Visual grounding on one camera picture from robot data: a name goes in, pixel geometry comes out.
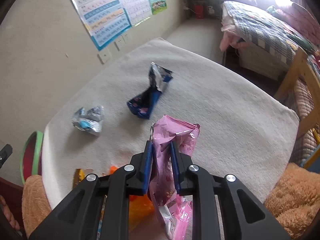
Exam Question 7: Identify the pink snack bag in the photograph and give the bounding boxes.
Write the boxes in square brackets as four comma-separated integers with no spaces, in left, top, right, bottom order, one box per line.
[149,115,200,239]

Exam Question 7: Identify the brown plush cushion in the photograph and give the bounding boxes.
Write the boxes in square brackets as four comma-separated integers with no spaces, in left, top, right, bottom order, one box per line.
[22,175,51,238]

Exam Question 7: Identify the bed with plaid quilt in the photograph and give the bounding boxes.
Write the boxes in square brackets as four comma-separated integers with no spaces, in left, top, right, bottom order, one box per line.
[220,0,319,80]

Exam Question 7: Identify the yellow snack wrapper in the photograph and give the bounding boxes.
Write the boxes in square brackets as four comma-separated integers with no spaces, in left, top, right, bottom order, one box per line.
[72,168,93,189]

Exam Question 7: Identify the silver blue wrapper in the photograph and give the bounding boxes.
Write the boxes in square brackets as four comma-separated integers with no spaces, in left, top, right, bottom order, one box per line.
[72,105,104,136]

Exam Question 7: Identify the dark blue snack wrapper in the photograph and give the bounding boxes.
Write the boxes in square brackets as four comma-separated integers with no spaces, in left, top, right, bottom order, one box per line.
[127,62,173,120]

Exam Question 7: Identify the blue wall poster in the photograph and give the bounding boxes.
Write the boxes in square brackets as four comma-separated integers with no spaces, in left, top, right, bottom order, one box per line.
[71,0,167,51]

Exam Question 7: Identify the orange snack bag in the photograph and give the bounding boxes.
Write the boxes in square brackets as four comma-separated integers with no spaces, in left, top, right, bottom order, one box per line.
[108,164,156,231]

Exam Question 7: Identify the white wall socket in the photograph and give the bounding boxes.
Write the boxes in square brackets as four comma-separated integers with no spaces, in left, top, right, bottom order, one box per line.
[98,47,112,64]

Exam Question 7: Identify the wooden chair frame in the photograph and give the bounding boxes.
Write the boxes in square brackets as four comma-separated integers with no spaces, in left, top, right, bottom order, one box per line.
[274,48,319,139]

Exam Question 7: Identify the dark shelf unit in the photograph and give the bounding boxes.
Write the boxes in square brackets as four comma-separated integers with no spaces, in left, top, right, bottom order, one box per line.
[181,0,223,21]

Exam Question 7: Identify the brown plush toy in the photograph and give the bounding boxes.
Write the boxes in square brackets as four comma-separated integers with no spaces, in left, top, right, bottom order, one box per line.
[264,163,319,239]

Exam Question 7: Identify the red bin green rim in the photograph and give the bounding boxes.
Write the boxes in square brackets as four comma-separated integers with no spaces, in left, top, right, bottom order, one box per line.
[20,131,43,185]

